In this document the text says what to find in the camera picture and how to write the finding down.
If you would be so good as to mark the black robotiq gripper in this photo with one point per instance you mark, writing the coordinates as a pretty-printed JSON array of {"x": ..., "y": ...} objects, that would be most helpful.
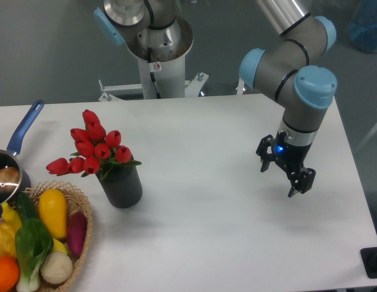
[{"x": 290, "y": 158}]

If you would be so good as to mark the dark grey ribbed vase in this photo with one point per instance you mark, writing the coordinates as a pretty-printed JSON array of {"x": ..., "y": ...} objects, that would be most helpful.
[{"x": 122, "y": 186}]

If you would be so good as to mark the red tulip bouquet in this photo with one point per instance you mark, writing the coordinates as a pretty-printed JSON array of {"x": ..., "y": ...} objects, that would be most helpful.
[{"x": 97, "y": 151}]

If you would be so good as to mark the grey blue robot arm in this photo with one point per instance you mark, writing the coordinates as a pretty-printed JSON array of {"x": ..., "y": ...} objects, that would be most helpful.
[{"x": 286, "y": 75}]

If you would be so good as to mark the black device at table edge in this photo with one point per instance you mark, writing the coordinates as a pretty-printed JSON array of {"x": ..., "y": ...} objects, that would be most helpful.
[{"x": 369, "y": 259}]

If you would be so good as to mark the blue translucent bag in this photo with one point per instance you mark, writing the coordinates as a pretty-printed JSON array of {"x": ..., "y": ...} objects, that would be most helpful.
[{"x": 362, "y": 28}]

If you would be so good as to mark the purple eggplant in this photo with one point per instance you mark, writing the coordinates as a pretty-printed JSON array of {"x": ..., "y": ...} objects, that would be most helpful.
[{"x": 76, "y": 233}]

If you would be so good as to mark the yellow squash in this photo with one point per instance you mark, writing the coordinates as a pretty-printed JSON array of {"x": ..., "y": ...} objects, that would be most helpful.
[{"x": 53, "y": 211}]

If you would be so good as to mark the yellow banana piece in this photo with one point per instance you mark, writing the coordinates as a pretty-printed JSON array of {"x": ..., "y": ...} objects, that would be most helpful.
[{"x": 59, "y": 246}]

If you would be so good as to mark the woven wicker basket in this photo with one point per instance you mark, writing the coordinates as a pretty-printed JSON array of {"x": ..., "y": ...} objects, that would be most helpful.
[{"x": 76, "y": 202}]

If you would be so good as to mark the white garlic bulb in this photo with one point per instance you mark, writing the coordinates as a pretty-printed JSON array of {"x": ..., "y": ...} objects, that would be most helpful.
[{"x": 56, "y": 268}]

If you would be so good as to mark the dark green cucumber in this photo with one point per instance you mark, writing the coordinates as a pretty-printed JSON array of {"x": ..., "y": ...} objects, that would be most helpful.
[{"x": 25, "y": 207}]

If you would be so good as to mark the green bok choy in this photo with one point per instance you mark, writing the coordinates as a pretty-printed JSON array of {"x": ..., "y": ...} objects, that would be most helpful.
[{"x": 33, "y": 242}]

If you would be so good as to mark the small yellow pepper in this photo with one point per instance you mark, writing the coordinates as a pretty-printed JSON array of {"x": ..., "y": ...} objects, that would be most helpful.
[{"x": 11, "y": 216}]

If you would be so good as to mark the bread roll in pan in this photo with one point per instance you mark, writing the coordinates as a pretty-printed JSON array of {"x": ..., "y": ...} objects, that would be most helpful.
[{"x": 9, "y": 179}]

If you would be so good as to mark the yellow bell pepper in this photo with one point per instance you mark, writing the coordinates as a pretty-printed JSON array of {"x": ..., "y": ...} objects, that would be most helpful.
[{"x": 7, "y": 241}]

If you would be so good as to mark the orange fruit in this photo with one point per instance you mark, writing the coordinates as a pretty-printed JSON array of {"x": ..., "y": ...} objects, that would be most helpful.
[{"x": 9, "y": 273}]

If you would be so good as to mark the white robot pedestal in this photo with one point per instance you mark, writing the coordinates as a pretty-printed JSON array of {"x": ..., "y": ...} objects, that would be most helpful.
[{"x": 161, "y": 58}]

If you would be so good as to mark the blue handled saucepan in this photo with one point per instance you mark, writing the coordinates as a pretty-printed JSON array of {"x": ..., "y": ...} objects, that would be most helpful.
[{"x": 9, "y": 156}]

